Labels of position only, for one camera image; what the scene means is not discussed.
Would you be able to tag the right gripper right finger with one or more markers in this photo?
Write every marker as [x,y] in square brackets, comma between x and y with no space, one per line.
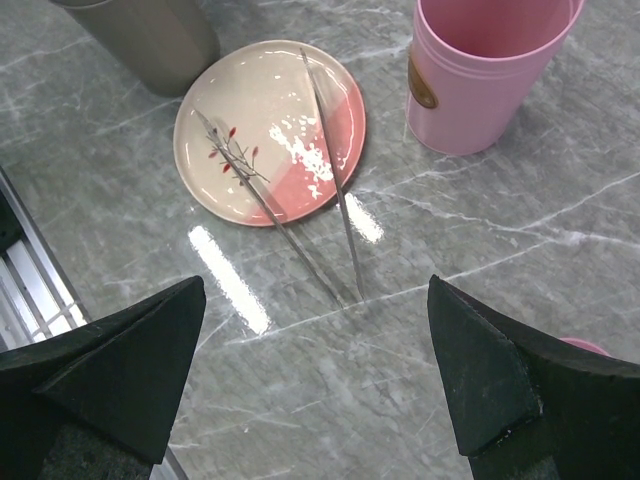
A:
[527,405]

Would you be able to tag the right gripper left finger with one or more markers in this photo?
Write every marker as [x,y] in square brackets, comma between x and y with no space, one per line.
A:
[100,401]

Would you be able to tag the pink round lid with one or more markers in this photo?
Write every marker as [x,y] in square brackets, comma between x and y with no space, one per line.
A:
[586,345]

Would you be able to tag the metal tongs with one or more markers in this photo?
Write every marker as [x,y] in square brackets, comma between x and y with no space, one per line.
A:
[325,200]

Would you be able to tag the grey cylindrical container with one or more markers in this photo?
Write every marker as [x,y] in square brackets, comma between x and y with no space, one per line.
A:
[166,44]

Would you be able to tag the pink cylindrical container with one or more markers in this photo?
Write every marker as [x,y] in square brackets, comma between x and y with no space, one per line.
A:
[472,63]

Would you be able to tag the pink and cream plate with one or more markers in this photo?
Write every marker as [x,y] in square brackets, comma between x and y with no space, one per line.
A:
[270,132]

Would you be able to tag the aluminium rail frame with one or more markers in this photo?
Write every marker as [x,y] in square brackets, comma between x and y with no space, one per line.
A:
[36,301]

